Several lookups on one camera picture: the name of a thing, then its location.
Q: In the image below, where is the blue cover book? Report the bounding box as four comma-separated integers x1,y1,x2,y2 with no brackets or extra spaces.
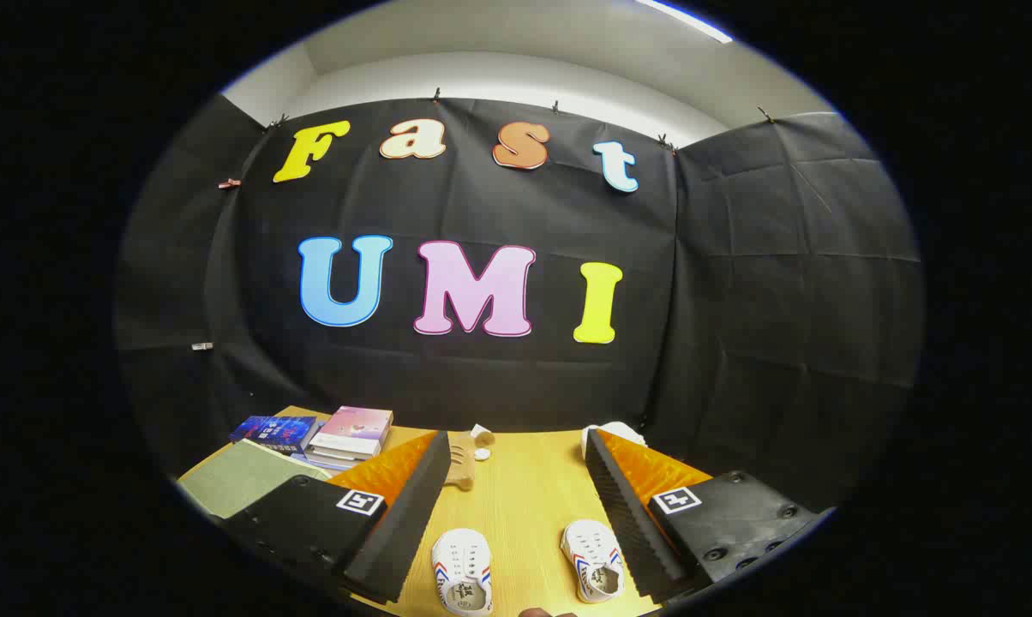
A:
229,415,320,455

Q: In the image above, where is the white striped canvas shoe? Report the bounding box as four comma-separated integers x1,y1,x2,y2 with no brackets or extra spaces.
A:
431,528,495,616
561,518,627,604

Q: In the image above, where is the white plush toy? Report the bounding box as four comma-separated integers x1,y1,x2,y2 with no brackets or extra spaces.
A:
581,422,647,455

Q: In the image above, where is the pink cover book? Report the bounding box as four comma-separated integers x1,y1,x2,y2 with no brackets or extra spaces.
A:
313,405,394,455

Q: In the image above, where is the white paperback book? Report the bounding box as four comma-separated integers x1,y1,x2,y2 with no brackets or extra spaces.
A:
306,446,381,464

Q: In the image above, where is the green fabric storage box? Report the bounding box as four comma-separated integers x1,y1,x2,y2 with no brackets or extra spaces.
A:
177,440,334,521

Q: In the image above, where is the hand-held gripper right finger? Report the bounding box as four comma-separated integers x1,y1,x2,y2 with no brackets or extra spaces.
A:
583,428,828,605

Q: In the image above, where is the grey paperback book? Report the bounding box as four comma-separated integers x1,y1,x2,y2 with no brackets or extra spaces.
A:
297,454,371,473

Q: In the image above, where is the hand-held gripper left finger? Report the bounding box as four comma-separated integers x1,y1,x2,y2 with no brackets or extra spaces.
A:
222,430,453,606

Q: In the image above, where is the black backdrop cloth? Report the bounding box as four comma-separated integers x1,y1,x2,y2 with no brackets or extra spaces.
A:
113,93,924,515

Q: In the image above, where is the brown bread plush toy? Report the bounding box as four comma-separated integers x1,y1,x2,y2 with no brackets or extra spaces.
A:
445,424,497,491

